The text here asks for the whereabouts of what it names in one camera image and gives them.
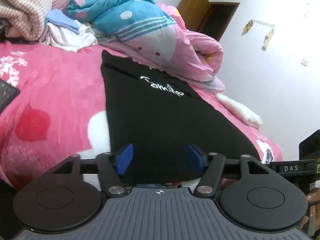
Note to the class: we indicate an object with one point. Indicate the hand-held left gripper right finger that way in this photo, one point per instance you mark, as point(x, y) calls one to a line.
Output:
point(196, 156)

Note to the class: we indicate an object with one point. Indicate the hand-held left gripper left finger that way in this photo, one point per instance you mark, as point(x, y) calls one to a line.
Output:
point(125, 158)

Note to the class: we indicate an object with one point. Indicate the black printed t-shirt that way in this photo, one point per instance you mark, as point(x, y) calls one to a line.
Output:
point(162, 120)

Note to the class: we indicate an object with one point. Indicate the person's right hand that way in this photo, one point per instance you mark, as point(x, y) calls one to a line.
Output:
point(313, 197)

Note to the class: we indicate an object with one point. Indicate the white folded towel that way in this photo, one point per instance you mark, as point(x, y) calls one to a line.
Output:
point(240, 110)

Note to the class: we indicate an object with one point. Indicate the pink floral blanket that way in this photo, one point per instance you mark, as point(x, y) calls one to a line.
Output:
point(62, 80)

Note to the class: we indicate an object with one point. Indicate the crumpled white shirt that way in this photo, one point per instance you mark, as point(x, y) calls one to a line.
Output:
point(67, 38)

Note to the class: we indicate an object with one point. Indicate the pink and blue quilt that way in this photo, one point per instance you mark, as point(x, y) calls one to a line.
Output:
point(140, 22)

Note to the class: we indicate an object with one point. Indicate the wooden door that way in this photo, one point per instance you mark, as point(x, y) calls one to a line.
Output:
point(195, 7)

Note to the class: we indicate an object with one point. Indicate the light blue cloth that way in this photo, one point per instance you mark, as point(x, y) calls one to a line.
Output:
point(60, 20)

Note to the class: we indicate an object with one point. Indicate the beige checkered cloth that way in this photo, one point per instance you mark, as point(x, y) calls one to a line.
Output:
point(27, 7)

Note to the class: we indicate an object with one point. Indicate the white wall socket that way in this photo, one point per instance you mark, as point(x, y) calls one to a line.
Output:
point(305, 62)

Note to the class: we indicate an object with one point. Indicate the white wall hook rack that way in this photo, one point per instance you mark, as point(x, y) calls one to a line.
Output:
point(265, 23)

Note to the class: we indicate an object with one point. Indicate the yellow hanging wall item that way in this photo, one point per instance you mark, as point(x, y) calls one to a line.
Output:
point(248, 26)

